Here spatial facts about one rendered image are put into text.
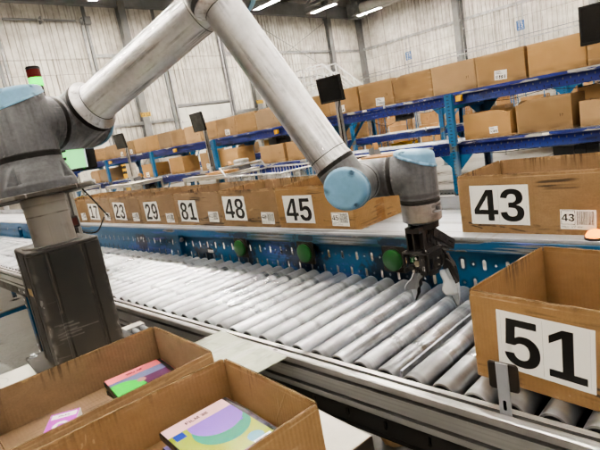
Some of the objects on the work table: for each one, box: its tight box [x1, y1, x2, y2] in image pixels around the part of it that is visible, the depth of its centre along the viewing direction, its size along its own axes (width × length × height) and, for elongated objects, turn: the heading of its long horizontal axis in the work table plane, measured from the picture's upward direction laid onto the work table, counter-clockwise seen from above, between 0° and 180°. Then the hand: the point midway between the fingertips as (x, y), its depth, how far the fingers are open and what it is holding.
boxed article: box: [44, 407, 82, 433], centre depth 92 cm, size 6×10×5 cm, turn 56°
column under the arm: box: [14, 233, 132, 374], centre depth 135 cm, size 26×26×33 cm
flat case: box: [104, 358, 175, 398], centre depth 106 cm, size 14×19×2 cm
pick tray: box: [0, 327, 214, 450], centre depth 99 cm, size 28×38×10 cm
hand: (437, 299), depth 119 cm, fingers open, 10 cm apart
